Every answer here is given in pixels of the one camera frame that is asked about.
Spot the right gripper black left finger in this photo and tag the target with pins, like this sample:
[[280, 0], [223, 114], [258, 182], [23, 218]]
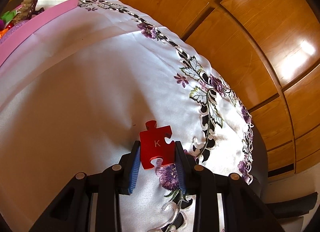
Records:
[[130, 164]]

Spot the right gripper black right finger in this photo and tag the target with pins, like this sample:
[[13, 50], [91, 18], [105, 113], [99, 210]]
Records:
[[185, 163]]

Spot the red puzzle piece K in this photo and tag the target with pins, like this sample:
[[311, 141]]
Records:
[[153, 145]]

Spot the mauve oval patterned case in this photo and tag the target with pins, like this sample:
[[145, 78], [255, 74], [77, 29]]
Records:
[[16, 27]]

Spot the magenta plastic cup mould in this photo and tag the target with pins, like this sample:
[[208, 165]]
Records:
[[2, 25]]

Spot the white floral embroidered tablecloth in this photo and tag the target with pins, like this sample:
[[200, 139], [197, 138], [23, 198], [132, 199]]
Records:
[[111, 50]]

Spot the pink shallow box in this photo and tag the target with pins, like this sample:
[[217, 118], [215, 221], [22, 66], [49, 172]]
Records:
[[52, 9]]

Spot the orange puzzle piece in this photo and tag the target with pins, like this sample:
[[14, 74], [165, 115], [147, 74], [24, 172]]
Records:
[[3, 32]]

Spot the red lipstick tube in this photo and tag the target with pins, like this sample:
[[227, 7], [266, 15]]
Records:
[[10, 25]]

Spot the brown studded round stand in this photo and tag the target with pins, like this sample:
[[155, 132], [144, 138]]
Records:
[[26, 11]]

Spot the green plastic clip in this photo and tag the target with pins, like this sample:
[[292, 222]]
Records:
[[8, 16]]

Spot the wooden wall cabinet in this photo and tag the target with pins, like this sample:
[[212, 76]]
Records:
[[257, 47]]

